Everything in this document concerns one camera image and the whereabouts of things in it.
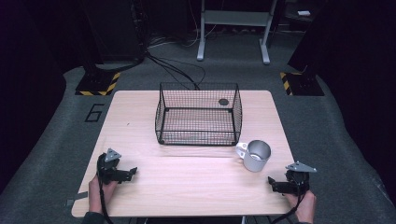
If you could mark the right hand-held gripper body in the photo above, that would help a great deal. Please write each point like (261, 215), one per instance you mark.
(295, 183)

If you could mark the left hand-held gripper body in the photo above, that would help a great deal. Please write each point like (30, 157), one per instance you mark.
(109, 174)

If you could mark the person's left hand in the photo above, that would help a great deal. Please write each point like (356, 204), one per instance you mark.
(96, 196)

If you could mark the person's right hand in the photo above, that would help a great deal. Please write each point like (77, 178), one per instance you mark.
(306, 207)

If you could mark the silver metal cup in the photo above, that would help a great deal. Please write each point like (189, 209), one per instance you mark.
(257, 158)

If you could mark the grey tape strip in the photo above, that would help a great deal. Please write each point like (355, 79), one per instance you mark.
(77, 198)

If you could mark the black yellow striped stand base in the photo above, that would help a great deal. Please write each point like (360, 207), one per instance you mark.
(98, 84)
(300, 84)

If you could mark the black round disc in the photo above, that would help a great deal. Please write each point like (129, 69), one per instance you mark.
(223, 102)

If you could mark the white metal stand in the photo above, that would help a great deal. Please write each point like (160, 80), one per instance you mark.
(235, 18)

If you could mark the small white box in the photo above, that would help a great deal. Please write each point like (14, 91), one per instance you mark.
(304, 13)

